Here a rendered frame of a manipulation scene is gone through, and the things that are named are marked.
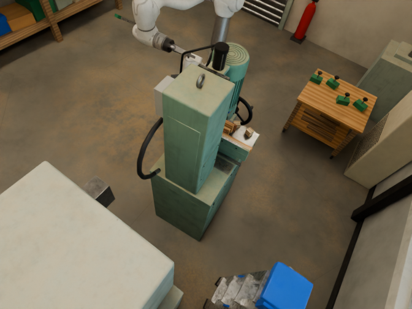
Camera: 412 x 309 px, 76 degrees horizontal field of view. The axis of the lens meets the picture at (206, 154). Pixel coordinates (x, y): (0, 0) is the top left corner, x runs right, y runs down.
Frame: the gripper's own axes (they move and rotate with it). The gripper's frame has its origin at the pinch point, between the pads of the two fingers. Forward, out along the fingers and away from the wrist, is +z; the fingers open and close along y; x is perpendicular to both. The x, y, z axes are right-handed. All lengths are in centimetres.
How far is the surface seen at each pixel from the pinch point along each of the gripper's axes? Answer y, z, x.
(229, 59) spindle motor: 23.8, 24.6, 4.6
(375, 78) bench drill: -194, 123, 67
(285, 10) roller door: -280, -14, 122
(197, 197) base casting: 2, 36, -71
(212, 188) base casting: -5, 40, -65
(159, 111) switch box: 37.4, 9.0, -28.6
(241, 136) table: -27, 40, -31
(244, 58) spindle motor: 20.1, 29.7, 8.0
